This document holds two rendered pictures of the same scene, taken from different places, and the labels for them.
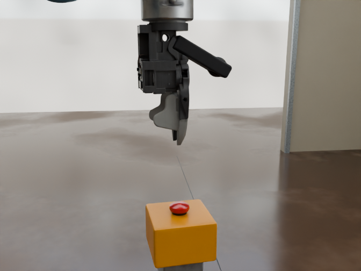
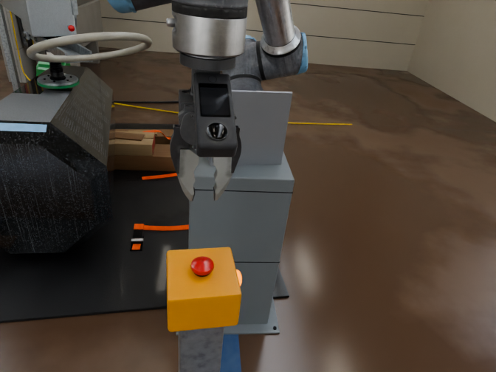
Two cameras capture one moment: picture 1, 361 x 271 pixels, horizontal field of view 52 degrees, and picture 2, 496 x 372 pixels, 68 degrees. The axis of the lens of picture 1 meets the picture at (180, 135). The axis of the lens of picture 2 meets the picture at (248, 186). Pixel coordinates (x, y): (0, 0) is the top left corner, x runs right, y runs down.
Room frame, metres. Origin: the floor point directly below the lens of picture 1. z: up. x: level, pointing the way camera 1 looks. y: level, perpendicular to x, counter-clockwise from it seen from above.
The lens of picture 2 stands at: (0.72, -0.46, 1.54)
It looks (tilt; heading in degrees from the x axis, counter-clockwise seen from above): 31 degrees down; 88
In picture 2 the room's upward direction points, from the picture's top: 6 degrees clockwise
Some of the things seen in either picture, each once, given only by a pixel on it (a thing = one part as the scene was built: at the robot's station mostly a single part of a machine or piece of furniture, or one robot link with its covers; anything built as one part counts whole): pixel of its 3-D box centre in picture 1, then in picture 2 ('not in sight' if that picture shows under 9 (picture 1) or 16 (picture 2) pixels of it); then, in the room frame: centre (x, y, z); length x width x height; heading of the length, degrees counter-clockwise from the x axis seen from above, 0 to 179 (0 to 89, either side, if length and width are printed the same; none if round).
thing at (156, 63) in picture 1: (164, 59); (205, 97); (0.67, 0.03, 1.37); 0.09 x 0.08 x 0.12; 103
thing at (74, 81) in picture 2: not in sight; (58, 80); (-0.37, 1.63, 0.86); 0.22 x 0.22 x 0.04
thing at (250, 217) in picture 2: not in sight; (232, 232); (0.71, 0.93, 0.43); 0.50 x 0.50 x 0.85; 7
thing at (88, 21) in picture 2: not in sight; (67, 38); (-1.79, 4.78, 0.43); 1.30 x 0.62 x 0.86; 97
